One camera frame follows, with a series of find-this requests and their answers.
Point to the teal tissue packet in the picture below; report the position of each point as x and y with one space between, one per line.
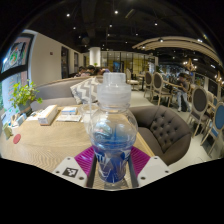
21 119

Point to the white tissue box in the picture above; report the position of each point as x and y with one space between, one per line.
47 115

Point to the window with colourful decals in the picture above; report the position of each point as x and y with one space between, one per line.
13 56

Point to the green potted plant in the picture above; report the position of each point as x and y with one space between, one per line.
23 95

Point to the person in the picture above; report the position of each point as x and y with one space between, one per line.
182 91
81 71
96 70

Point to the blue white booklet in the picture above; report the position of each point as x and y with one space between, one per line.
69 110

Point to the clear bottle with blue label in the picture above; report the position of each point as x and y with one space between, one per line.
113 133

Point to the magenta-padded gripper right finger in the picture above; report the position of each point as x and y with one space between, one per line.
141 161

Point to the white printed leaflet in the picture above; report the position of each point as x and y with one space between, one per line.
68 118

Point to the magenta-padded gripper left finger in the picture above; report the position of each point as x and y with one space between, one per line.
83 160

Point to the grey white chevron cushion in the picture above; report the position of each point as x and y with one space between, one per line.
81 91

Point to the flat round red coaster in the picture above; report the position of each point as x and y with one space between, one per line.
17 138

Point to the open illustrated leaflet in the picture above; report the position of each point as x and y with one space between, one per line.
33 116

